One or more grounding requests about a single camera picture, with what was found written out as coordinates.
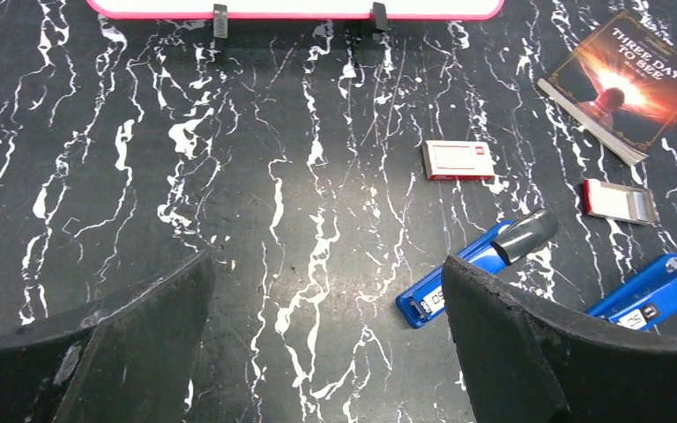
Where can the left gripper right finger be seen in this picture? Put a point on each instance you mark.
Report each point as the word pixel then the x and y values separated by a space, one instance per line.
pixel 527 359

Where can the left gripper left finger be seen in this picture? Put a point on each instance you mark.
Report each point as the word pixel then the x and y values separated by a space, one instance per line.
pixel 126 357

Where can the staple box tray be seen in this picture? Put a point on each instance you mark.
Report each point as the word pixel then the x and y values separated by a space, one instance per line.
pixel 613 201

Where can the small red staple box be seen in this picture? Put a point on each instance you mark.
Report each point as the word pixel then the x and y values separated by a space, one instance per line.
pixel 457 160

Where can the whiteboard with pink frame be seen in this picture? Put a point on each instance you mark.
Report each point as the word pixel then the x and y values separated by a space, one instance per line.
pixel 222 12

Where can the staple strip inside tray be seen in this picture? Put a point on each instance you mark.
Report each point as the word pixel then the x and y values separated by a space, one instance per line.
pixel 641 209

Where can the paperback book orange cover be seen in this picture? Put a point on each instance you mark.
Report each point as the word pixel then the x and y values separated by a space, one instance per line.
pixel 620 84

